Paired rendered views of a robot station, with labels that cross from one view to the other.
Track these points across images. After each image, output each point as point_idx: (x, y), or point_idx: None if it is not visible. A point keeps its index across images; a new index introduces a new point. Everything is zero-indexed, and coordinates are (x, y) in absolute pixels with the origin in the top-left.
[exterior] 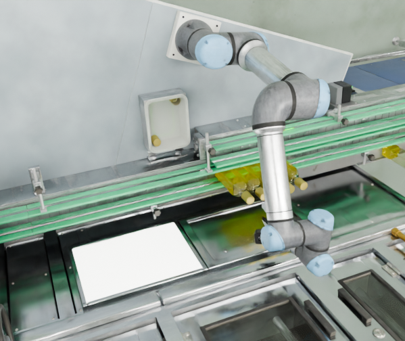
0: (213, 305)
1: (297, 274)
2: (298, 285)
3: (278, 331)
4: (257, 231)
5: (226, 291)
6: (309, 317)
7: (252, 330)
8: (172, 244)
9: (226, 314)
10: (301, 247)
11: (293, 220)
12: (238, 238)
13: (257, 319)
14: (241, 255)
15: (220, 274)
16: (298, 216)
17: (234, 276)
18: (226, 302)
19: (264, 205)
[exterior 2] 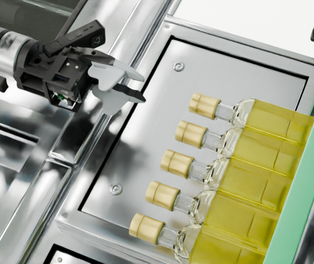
0: (117, 6)
1: (45, 115)
2: (36, 108)
3: (12, 29)
4: (94, 22)
5: (115, 22)
6: None
7: (43, 11)
8: (263, 21)
9: (90, 6)
10: None
11: (50, 68)
12: (187, 104)
13: (49, 27)
14: (144, 69)
15: (141, 26)
16: (48, 80)
17: (120, 36)
18: (107, 20)
19: (130, 67)
